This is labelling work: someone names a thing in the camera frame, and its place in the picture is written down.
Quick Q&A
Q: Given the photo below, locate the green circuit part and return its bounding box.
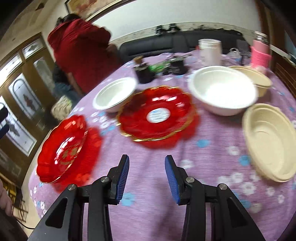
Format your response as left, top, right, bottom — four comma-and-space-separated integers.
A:
149, 61, 170, 74

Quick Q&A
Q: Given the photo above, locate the operator hand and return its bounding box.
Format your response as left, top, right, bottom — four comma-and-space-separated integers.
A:
0, 180, 12, 216

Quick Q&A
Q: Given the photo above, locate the wooden glass panel door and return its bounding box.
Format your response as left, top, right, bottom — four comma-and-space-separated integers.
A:
1, 34, 57, 186

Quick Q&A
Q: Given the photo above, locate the beige ribbed disposable bowl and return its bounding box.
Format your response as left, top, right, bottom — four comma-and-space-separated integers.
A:
242, 103, 295, 183

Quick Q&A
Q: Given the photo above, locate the black device on sofa back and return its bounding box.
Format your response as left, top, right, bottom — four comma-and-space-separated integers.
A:
156, 25, 167, 36

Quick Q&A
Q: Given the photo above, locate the person in red jacket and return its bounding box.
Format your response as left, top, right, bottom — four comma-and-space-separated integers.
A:
48, 14, 121, 94

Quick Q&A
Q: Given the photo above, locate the red scalloped plate with sticker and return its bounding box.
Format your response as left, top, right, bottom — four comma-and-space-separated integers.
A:
116, 85, 200, 149

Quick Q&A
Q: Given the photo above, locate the black motor with wooden knob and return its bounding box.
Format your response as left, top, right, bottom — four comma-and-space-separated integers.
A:
133, 56, 155, 84

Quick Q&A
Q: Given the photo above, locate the black leather sofa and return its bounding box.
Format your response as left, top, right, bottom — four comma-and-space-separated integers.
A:
119, 29, 245, 63

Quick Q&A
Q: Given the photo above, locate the framed wall picture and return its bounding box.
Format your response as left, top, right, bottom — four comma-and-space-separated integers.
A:
64, 0, 133, 21

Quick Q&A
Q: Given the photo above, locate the small white paper bowl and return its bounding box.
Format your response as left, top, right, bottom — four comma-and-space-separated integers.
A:
92, 77, 138, 113

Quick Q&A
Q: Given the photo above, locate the large white bowl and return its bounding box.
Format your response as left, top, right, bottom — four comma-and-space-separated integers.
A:
188, 66, 258, 116

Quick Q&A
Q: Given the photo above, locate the white plastic jar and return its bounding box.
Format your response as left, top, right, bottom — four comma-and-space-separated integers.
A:
199, 39, 222, 66

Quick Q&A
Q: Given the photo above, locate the pink sleeved bottle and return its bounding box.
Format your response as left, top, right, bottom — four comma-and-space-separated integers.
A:
250, 31, 271, 68

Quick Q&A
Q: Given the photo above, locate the purple floral tablecloth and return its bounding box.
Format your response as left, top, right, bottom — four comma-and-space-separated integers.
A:
28, 49, 296, 241

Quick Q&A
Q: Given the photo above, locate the black device on sofa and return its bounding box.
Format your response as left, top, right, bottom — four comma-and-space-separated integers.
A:
156, 25, 167, 36
168, 23, 181, 33

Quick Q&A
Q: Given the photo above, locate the patterned cushioned stool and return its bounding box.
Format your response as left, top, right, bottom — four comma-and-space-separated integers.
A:
51, 95, 72, 121

